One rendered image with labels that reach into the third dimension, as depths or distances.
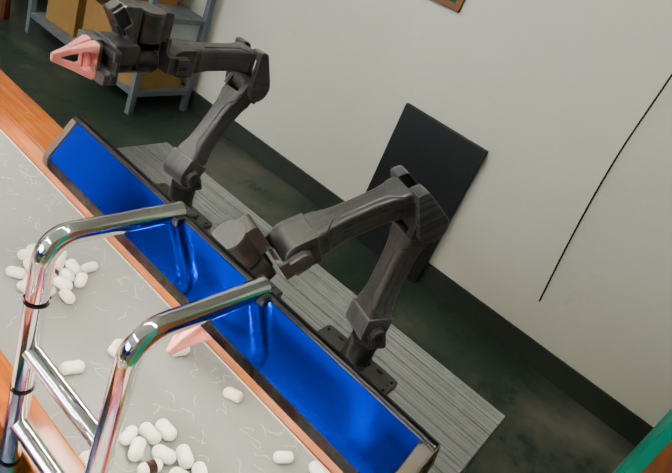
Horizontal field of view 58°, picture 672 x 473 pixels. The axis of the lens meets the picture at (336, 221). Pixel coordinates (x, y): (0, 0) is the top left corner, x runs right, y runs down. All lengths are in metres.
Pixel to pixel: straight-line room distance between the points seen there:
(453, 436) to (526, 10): 1.87
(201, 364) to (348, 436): 0.52
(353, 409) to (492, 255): 2.29
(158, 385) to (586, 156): 2.03
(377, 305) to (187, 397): 0.39
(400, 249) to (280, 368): 0.53
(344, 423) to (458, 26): 2.37
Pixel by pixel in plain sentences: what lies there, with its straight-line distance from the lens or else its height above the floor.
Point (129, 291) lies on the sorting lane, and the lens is 1.18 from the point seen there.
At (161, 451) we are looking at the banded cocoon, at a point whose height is 0.76.
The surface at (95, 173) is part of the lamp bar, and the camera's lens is 0.83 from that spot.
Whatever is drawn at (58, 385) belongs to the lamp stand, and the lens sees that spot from 0.71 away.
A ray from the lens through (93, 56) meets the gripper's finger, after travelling 1.19.
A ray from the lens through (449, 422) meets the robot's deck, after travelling 1.33.
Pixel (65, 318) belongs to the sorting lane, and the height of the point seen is 0.74.
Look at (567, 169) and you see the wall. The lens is 2.67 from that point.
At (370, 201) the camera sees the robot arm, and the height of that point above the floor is 1.08.
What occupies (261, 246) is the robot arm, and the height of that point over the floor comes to 0.99.
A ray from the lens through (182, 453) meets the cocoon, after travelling 0.94.
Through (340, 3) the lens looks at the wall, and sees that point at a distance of 3.15.
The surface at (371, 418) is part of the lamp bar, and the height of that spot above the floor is 1.10.
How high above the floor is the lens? 1.50
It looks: 28 degrees down
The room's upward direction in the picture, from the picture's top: 24 degrees clockwise
